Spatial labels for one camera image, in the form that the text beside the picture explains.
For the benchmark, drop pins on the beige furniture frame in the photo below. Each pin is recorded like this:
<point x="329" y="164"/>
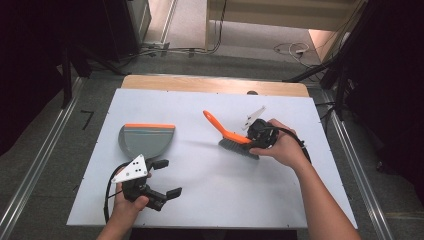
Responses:
<point x="283" y="16"/>

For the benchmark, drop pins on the aluminium floor rail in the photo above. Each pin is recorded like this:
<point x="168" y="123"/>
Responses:
<point x="39" y="156"/>
<point x="378" y="213"/>

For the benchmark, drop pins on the black metal stand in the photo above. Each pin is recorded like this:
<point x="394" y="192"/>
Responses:
<point x="66" y="83"/>
<point x="340" y="93"/>

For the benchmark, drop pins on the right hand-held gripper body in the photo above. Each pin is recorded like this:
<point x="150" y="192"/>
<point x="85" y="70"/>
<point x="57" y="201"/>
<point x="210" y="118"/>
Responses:
<point x="263" y="133"/>

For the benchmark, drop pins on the person's right hand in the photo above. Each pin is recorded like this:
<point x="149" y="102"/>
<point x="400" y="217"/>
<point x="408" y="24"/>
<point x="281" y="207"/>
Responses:
<point x="286" y="150"/>

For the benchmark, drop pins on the person's left hand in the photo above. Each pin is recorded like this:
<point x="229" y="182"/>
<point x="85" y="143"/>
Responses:
<point x="125" y="210"/>

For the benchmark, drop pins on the grey power strip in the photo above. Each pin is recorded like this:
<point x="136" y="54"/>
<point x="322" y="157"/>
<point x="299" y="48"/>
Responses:
<point x="156" y="44"/>

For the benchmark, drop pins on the orange and grey hand brush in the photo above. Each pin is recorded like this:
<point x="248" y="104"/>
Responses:
<point x="216" y="121"/>

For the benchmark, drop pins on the dark round table grommet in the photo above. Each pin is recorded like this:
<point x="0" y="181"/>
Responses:
<point x="252" y="92"/>

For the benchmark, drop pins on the white board on table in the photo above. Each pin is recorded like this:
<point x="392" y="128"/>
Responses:
<point x="216" y="200"/>

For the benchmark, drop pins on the light wooden panel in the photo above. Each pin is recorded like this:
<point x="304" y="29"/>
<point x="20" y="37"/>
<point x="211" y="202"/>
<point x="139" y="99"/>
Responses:
<point x="318" y="41"/>

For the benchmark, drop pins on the black cabinet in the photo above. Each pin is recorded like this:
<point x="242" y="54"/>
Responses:
<point x="120" y="30"/>

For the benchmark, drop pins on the grey dustpan with orange lip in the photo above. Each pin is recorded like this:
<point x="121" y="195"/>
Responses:
<point x="146" y="140"/>

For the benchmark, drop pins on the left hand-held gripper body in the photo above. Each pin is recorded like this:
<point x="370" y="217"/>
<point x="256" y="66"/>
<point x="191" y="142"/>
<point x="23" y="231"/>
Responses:
<point x="133" y="170"/>

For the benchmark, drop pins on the wooden table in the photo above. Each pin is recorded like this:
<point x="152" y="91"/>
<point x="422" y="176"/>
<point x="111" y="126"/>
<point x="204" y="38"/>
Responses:
<point x="200" y="85"/>

